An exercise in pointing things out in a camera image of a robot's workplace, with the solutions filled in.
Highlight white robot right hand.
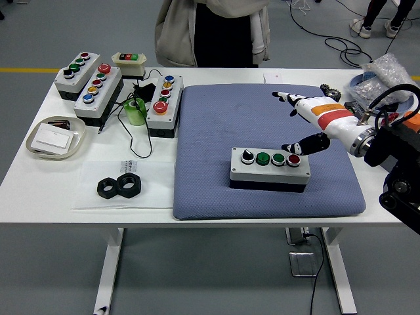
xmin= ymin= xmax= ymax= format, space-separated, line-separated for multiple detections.
xmin=272 ymin=91 xmax=371 ymax=156

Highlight grey four-button control box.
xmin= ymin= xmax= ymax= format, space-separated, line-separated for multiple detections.
xmin=228 ymin=146 xmax=312 ymax=194
xmin=53 ymin=51 xmax=102 ymax=102

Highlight grey five-button mushroom box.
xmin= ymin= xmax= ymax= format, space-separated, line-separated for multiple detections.
xmin=72 ymin=63 xmax=125 ymax=128
xmin=145 ymin=73 xmax=184 ymax=138

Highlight black module green terminals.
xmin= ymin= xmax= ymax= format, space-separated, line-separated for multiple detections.
xmin=343 ymin=100 xmax=366 ymax=116

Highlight black metal gear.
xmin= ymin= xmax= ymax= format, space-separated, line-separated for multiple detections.
xmin=320 ymin=83 xmax=342 ymax=102

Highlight white table leg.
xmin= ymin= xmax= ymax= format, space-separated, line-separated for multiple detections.
xmin=320 ymin=227 xmax=358 ymax=314
xmin=93 ymin=227 xmax=125 ymax=315

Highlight bag of metal parts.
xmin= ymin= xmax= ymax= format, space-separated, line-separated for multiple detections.
xmin=343 ymin=77 xmax=400 ymax=112

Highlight light blue plate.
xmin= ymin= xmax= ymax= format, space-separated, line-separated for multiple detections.
xmin=348 ymin=72 xmax=413 ymax=116

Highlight clear bubble wrap bag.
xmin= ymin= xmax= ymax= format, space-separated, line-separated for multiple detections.
xmin=362 ymin=52 xmax=420 ymax=102

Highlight orange cylinder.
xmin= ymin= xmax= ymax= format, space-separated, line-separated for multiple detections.
xmin=403 ymin=110 xmax=420 ymax=133

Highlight person in background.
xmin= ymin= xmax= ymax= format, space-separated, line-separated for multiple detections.
xmin=348 ymin=0 xmax=417 ymax=39

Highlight black hex nut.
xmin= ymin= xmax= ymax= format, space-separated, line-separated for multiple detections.
xmin=96 ymin=176 xmax=119 ymax=198
xmin=116 ymin=173 xmax=143 ymax=197

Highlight blue-grey padded mat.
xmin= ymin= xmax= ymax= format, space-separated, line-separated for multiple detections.
xmin=172 ymin=83 xmax=367 ymax=221

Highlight clear printed plastic bag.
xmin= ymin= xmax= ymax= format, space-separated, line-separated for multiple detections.
xmin=71 ymin=159 xmax=176 ymax=210

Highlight metal floor outlet box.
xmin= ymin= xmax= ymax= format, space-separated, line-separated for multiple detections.
xmin=288 ymin=251 xmax=318 ymax=278

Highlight beige shallow tray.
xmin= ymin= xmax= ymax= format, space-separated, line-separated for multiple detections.
xmin=25 ymin=115 xmax=87 ymax=161

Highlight dark brown small item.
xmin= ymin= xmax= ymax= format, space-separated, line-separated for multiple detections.
xmin=47 ymin=119 xmax=72 ymax=131

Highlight black power adapter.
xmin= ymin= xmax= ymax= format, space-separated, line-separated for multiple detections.
xmin=132 ymin=81 xmax=157 ymax=101

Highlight green tape roll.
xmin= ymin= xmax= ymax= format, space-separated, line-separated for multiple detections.
xmin=123 ymin=97 xmax=147 ymax=126

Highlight black floor cable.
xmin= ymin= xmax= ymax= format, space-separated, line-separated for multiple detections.
xmin=289 ymin=0 xmax=373 ymax=69

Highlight black power cable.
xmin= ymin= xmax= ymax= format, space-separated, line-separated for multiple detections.
xmin=303 ymin=232 xmax=326 ymax=315

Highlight thin black adapter cord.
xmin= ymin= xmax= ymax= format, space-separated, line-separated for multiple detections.
xmin=97 ymin=68 xmax=161 ymax=158

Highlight white switch plate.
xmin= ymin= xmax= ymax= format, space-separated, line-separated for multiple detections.
xmin=31 ymin=122 xmax=75 ymax=151

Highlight cream three-button switch box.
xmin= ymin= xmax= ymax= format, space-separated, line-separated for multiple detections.
xmin=110 ymin=51 xmax=148 ymax=81

